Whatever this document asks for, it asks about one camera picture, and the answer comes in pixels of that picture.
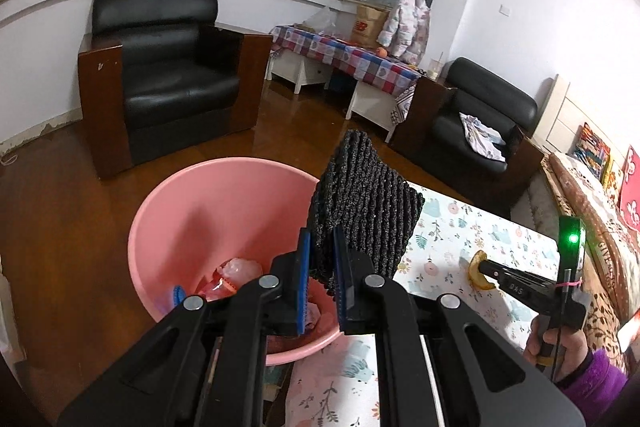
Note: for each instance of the black leather armchair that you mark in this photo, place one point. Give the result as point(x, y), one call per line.
point(170, 72)
point(480, 97)

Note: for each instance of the floral tablecloth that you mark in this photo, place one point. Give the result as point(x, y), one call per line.
point(450, 227)

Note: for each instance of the orange peel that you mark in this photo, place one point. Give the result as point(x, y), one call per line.
point(477, 279)

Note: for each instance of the blue foam net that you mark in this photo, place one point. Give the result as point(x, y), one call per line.
point(179, 297)

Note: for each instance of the cup with straw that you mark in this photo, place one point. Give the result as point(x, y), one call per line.
point(434, 69)

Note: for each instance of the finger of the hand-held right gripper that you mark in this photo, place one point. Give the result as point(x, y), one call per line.
point(505, 271)
point(520, 292)

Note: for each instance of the white side table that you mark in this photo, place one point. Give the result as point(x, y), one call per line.
point(370, 107)

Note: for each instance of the white wooden bed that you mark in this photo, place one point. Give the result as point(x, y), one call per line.
point(560, 117)

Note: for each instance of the person's right hand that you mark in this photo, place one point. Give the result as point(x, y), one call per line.
point(572, 349)

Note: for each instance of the clear plastic bag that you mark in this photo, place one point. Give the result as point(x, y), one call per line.
point(242, 269)

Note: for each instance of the person's right forearm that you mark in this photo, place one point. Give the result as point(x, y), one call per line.
point(595, 382)

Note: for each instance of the colourful patterned pillow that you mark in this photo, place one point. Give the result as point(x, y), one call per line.
point(592, 147)

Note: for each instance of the brown paper bag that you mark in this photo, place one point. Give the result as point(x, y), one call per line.
point(367, 27)

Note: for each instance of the plaid tablecloth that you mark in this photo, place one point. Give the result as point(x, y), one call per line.
point(350, 54)

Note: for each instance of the crinkled transparent bag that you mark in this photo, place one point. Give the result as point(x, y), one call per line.
point(322, 19)

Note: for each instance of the brown leaf blanket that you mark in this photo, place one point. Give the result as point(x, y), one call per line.
point(605, 312)

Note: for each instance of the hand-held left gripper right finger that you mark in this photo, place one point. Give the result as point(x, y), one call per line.
point(341, 282)

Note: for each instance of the pink plastic bucket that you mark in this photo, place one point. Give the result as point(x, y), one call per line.
point(200, 207)

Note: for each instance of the white floral cloth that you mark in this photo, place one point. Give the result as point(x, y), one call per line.
point(480, 137)

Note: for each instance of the white wall switch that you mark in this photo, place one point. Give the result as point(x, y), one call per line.
point(505, 10)

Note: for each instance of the black foam net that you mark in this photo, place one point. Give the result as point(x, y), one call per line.
point(365, 207)

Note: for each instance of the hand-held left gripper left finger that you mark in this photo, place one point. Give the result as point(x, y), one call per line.
point(303, 282)

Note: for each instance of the floral puffer jacket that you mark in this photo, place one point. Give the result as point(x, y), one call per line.
point(407, 22)

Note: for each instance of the yellow floral pillow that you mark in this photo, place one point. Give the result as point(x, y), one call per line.
point(614, 174)

